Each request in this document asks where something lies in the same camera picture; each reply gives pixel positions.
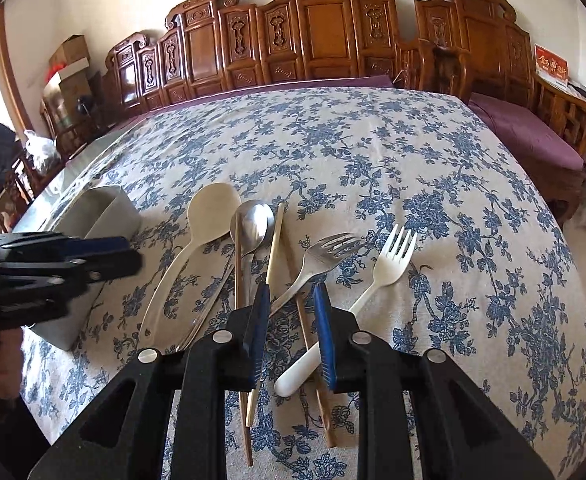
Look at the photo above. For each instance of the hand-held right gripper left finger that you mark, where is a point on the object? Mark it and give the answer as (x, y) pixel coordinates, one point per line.
(258, 332)

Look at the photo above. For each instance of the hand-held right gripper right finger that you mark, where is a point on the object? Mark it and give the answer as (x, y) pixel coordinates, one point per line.
(325, 342)

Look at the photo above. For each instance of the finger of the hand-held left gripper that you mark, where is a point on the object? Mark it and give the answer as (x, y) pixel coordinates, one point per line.
(93, 246)
(108, 265)

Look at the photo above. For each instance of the rectangular metal tray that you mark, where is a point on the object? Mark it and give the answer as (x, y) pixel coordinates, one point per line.
(108, 210)

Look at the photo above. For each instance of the brown wooden chopstick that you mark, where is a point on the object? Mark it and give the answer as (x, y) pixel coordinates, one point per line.
(300, 312)
(236, 265)

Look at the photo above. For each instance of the metal fork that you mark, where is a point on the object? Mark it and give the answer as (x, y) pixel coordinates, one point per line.
(318, 260)

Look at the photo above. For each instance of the metal spoon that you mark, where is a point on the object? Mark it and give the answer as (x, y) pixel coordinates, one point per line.
(255, 225)

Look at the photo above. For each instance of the large cream plastic spoon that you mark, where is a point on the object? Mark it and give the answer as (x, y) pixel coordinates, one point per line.
(213, 210)

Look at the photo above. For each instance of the dark wooden side chair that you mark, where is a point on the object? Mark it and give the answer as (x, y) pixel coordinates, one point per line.
(20, 180)

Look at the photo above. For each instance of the clear plastic bag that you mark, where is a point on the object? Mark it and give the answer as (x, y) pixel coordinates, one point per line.
(40, 150)

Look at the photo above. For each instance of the large cardboard box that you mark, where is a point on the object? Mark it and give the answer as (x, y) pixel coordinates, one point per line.
(73, 95)

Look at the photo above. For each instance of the white and red box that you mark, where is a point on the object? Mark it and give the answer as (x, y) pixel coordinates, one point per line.
(65, 72)

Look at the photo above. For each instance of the brown cardboard box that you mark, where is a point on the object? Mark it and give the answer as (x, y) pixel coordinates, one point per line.
(70, 50)

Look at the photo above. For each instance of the blue floral tablecloth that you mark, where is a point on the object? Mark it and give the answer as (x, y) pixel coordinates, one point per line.
(373, 160)

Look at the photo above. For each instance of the short purple seat cushion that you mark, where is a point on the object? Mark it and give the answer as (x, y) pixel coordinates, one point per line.
(523, 132)

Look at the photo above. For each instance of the wooden armchair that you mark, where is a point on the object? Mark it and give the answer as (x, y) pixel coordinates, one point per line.
(440, 65)

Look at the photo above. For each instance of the long carved wooden sofa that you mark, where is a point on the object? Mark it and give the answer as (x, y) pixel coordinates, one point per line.
(323, 30)

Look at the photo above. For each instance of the short carved wooden sofa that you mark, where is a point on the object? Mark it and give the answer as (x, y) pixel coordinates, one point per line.
(483, 35)

